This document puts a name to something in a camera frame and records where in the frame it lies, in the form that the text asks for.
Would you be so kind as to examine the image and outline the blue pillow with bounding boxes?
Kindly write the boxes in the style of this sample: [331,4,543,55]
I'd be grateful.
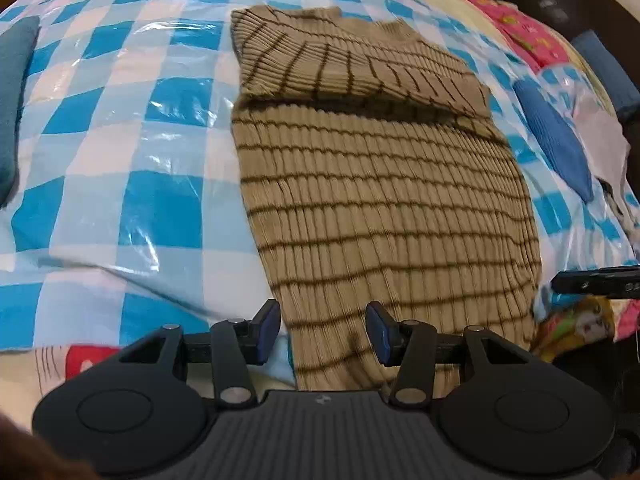
[570,30,640,122]

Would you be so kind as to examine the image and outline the dark reddish-brown cloth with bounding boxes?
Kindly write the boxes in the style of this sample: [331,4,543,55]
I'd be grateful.
[0,400,97,480]

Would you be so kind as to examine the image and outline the teal cloth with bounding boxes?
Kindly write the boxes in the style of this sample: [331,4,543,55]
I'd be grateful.
[0,15,42,207]

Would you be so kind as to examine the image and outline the cartoon printed bedsheet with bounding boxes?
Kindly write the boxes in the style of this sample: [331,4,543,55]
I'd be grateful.
[0,0,640,411]

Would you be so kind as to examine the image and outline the blue checkered plastic sheet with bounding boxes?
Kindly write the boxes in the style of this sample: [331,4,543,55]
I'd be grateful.
[0,0,640,357]

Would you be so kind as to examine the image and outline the beige striped ribbed sweater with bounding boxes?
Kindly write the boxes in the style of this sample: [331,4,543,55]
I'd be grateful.
[230,5,543,392]

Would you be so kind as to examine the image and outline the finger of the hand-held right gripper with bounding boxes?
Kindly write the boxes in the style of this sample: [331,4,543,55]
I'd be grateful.
[551,266,640,297]

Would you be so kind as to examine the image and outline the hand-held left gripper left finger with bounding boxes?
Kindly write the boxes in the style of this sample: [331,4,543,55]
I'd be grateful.
[95,299,282,407]

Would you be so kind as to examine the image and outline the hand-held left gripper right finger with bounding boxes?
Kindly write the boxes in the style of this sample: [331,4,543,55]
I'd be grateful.
[365,301,546,407]

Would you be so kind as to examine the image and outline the blue knitted garment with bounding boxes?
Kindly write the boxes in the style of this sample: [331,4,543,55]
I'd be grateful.
[511,76,597,202]

